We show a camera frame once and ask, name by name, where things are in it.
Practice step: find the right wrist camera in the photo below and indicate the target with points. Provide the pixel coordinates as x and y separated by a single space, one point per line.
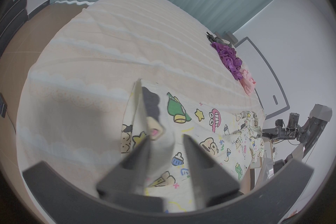
279 123

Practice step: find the white printed pyjama top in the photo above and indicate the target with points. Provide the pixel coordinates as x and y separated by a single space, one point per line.
210 133

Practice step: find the dark grey chest of drawers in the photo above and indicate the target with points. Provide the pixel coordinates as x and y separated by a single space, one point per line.
13 15

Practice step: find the black power adapter box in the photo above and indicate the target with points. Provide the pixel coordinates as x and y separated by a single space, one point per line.
2 106

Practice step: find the pale wooden small table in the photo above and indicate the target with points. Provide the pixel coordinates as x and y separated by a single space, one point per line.
262 154

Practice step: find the pink garment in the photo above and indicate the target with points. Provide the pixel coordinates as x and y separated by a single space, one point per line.
248 81

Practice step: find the grey white bedside table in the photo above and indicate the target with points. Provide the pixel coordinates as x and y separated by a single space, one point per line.
228 36

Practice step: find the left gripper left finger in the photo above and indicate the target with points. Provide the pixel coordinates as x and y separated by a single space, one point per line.
126 173

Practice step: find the black garment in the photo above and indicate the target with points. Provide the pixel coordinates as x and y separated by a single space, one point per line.
214 37

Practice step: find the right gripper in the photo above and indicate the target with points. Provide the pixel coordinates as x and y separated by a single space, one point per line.
279 133

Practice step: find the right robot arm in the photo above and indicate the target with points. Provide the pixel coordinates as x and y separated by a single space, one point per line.
315 118

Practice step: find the purple satin garment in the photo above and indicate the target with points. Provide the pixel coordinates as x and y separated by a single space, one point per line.
229 59

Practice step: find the bed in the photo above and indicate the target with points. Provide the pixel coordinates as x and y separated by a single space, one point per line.
105 60

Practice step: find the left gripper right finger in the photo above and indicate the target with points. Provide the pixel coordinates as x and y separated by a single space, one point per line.
210 181

